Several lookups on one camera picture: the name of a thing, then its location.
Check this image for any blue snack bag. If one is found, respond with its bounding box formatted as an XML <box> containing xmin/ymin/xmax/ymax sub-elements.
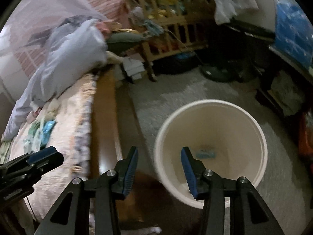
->
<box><xmin>41</xmin><ymin>120</ymin><xmax>57</xmax><ymax>145</ymax></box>

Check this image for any green fluffy cloth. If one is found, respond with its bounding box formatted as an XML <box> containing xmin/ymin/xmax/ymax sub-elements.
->
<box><xmin>23</xmin><ymin>120</ymin><xmax>42</xmax><ymax>153</ymax></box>

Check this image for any green white carton box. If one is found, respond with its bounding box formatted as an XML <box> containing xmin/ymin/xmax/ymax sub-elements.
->
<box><xmin>195</xmin><ymin>148</ymin><xmax>216</xmax><ymax>159</ymax></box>

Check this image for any cream trash bucket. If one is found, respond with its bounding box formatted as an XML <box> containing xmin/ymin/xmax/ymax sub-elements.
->
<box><xmin>153</xmin><ymin>99</ymin><xmax>268</xmax><ymax>209</ymax></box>

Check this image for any pink textured bedspread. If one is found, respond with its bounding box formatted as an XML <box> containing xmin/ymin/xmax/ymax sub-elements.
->
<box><xmin>24</xmin><ymin>73</ymin><xmax>97</xmax><ymax>221</ymax></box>

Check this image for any light blue duvet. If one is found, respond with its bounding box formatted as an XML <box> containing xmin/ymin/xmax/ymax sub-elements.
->
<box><xmin>2</xmin><ymin>19</ymin><xmax>107</xmax><ymax>141</ymax></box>

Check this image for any dark green cushion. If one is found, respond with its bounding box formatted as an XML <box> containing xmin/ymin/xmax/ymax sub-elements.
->
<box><xmin>106</xmin><ymin>32</ymin><xmax>145</xmax><ymax>54</ymax></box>

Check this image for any white mosquito net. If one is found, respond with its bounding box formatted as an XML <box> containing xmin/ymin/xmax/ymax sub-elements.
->
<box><xmin>1</xmin><ymin>0</ymin><xmax>106</xmax><ymax>56</ymax></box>

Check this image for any blue tissue package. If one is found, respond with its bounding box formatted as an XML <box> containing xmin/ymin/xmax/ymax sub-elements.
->
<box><xmin>274</xmin><ymin>2</ymin><xmax>312</xmax><ymax>72</ymax></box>

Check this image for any wooden baby crib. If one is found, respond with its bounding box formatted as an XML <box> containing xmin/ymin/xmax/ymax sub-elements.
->
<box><xmin>124</xmin><ymin>0</ymin><xmax>216</xmax><ymax>82</ymax></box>

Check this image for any brown wooden bed frame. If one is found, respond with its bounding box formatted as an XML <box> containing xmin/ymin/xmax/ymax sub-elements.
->
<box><xmin>90</xmin><ymin>69</ymin><xmax>122</xmax><ymax>178</ymax></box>

